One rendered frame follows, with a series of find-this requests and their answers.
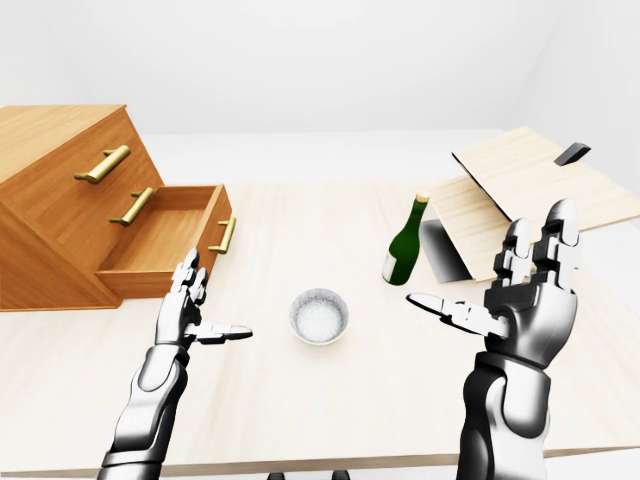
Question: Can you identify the silver robot right hand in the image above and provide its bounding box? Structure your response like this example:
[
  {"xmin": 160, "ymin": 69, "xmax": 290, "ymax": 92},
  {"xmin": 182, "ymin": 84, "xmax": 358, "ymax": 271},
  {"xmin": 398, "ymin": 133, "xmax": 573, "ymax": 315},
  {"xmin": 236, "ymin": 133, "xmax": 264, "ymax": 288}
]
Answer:
[{"xmin": 405, "ymin": 198, "xmax": 584, "ymax": 372}]

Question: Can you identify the silver robot left hand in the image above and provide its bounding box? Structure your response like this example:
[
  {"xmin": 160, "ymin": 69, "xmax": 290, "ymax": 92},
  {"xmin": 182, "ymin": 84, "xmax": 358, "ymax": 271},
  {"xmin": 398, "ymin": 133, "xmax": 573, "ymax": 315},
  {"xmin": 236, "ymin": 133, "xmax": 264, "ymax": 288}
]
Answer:
[{"xmin": 154, "ymin": 248, "xmax": 255, "ymax": 352}]

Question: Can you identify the open wooden drawer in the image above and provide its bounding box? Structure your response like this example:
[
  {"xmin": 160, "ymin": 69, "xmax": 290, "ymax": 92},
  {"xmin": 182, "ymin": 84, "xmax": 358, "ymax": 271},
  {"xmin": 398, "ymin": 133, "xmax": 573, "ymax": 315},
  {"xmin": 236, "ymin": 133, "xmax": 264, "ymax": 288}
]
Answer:
[{"xmin": 94, "ymin": 183, "xmax": 237, "ymax": 302}]

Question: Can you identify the wooden cabinet with drawers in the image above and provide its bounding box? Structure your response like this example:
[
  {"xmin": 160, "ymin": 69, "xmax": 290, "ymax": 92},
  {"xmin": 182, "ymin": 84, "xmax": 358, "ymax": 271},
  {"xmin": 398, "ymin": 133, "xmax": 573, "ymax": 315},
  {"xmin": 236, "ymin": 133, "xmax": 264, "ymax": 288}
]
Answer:
[{"xmin": 0, "ymin": 103, "xmax": 237, "ymax": 313}]

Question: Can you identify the pale wooden slat tray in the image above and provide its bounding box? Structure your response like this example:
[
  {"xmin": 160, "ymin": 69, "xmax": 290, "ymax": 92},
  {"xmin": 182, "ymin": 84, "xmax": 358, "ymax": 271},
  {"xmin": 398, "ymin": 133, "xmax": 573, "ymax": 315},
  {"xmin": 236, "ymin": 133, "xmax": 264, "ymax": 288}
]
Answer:
[{"xmin": 418, "ymin": 126, "xmax": 640, "ymax": 285}]

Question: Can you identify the small white speckled bowl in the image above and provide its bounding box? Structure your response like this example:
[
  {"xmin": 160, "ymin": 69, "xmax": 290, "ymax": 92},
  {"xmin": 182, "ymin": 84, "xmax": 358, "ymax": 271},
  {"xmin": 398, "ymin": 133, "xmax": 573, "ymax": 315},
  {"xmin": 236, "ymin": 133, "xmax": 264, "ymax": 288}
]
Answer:
[{"xmin": 288, "ymin": 287, "xmax": 350, "ymax": 347}]

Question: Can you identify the green wine bottle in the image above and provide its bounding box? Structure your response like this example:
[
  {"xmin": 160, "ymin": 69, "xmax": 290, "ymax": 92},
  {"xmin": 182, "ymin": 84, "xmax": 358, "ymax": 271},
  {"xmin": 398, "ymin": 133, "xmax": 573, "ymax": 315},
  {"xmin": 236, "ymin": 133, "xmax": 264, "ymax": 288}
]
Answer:
[{"xmin": 382, "ymin": 189, "xmax": 432, "ymax": 288}]

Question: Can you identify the small black block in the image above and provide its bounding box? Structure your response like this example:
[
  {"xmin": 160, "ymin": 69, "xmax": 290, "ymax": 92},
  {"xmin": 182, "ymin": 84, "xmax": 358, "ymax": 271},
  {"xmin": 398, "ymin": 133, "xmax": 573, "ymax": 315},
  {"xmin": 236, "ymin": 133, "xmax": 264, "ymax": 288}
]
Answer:
[{"xmin": 554, "ymin": 142, "xmax": 593, "ymax": 167}]

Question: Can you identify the short brass drawer handle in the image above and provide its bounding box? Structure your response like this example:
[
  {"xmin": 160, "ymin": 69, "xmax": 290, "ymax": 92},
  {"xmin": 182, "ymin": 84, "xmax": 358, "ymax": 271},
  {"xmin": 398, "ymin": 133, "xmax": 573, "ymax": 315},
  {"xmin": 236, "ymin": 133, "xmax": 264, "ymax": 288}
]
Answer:
[{"xmin": 207, "ymin": 216, "xmax": 237, "ymax": 255}]

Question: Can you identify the medium brass drawer handle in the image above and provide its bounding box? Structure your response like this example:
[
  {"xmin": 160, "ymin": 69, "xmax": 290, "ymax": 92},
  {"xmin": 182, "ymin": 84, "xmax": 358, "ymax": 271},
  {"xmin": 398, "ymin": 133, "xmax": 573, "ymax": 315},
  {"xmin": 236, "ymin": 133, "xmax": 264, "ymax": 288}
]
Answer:
[{"xmin": 109, "ymin": 187, "xmax": 154, "ymax": 227}]

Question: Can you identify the wooden drawer with medium handle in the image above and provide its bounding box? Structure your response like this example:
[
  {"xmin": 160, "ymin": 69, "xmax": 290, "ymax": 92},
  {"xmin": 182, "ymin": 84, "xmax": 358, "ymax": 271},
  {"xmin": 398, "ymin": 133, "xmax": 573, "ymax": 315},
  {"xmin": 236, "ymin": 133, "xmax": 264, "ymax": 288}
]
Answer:
[{"xmin": 14, "ymin": 184, "xmax": 169, "ymax": 274}]

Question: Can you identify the long brass drawer handle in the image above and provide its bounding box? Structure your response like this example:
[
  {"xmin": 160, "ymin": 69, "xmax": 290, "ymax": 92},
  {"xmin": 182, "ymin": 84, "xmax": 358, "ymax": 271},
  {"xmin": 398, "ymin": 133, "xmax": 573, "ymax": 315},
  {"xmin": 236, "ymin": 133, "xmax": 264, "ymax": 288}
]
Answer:
[{"xmin": 73, "ymin": 144, "xmax": 131, "ymax": 184}]

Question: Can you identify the wooden drawer with long handle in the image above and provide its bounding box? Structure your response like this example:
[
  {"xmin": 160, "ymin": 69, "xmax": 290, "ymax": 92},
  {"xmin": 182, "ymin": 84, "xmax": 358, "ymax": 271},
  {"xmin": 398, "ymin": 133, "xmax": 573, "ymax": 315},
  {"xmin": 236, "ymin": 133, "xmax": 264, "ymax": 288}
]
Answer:
[{"xmin": 0, "ymin": 106, "xmax": 166, "ymax": 211}]

